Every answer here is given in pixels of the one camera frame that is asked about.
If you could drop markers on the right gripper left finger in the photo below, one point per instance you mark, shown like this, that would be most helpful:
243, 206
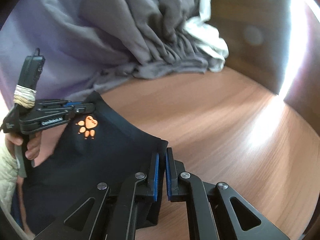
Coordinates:
103, 213

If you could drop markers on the grey purple curtain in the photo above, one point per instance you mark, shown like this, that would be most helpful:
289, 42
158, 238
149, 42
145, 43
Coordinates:
96, 45

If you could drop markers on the black pants with paw logo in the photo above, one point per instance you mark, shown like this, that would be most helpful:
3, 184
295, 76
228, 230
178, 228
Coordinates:
94, 148

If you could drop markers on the person's left hand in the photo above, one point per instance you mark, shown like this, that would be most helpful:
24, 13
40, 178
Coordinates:
33, 146

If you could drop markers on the white sheer curtain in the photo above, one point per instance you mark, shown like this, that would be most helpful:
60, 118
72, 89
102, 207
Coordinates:
207, 37

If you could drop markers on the cream knit sleeve forearm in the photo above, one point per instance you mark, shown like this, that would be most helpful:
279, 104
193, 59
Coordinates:
8, 177

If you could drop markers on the wooden side panel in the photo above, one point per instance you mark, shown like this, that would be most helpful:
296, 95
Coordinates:
276, 43

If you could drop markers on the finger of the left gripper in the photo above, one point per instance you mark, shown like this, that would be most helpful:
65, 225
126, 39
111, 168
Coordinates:
79, 108
51, 104

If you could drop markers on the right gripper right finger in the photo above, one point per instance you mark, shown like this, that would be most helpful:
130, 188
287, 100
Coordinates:
215, 211

